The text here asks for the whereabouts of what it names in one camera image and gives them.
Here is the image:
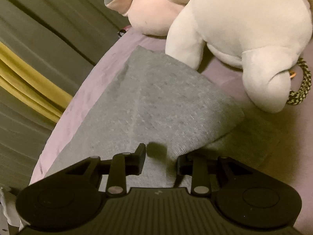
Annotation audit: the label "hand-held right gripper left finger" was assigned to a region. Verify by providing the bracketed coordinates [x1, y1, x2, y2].
[65, 143, 147, 197]

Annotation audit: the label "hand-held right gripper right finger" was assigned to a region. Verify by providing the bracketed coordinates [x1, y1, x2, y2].
[176, 153, 248, 197]

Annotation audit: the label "grey pants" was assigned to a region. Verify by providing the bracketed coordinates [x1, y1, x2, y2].
[45, 45, 245, 188]

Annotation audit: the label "purple blanket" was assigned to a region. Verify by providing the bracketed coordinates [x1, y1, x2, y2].
[18, 26, 313, 235]

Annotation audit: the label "grey curtain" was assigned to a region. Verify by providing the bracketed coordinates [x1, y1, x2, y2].
[0, 83, 59, 191]
[0, 0, 132, 66]

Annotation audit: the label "yellow curtain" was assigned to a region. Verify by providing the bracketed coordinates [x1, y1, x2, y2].
[0, 41, 74, 123]

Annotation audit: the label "white cloth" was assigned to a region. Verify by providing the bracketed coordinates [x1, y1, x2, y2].
[0, 185, 20, 229]

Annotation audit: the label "white plush toy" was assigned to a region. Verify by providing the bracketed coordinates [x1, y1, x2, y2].
[164, 0, 313, 113]

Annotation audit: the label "braided cord keychain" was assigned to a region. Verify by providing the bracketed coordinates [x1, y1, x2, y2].
[286, 57, 312, 106]

